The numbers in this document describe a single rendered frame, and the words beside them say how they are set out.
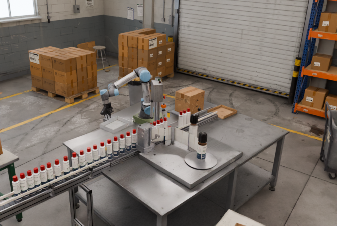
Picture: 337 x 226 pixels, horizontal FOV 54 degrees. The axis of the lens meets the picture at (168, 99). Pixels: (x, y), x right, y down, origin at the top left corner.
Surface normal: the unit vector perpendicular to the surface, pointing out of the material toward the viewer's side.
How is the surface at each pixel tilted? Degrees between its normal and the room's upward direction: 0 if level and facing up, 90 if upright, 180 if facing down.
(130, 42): 90
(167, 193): 0
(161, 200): 0
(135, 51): 88
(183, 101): 90
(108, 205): 1
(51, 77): 91
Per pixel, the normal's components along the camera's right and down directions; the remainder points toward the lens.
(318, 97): -0.62, 0.27
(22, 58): 0.82, 0.24
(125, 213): 0.04, -0.93
